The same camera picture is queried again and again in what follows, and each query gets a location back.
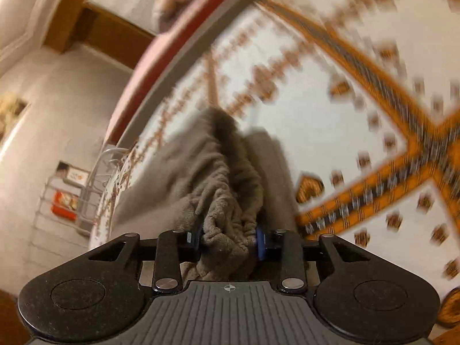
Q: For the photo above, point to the grey fleece pants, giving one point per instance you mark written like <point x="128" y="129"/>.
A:
<point x="211" y="173"/>

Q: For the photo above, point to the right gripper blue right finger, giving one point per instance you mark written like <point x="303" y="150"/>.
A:
<point x="280" y="260"/>

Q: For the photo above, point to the brown wooden door frame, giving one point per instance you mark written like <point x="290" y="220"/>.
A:
<point x="81" y="22"/>

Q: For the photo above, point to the pink bed with red base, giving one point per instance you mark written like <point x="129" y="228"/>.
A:
<point x="167" y="59"/>

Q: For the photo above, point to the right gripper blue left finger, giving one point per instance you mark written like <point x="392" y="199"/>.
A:
<point x="173" y="249"/>

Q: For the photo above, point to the wall picture frame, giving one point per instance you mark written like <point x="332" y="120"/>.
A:
<point x="11" y="110"/>

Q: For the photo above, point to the white metal bed frame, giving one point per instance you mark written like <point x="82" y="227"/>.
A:
<point x="47" y="227"/>

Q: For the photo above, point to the white orange patterned bedsheet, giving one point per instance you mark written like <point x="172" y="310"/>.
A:
<point x="363" y="96"/>

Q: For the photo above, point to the red box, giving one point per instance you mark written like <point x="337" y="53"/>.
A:
<point x="65" y="205"/>

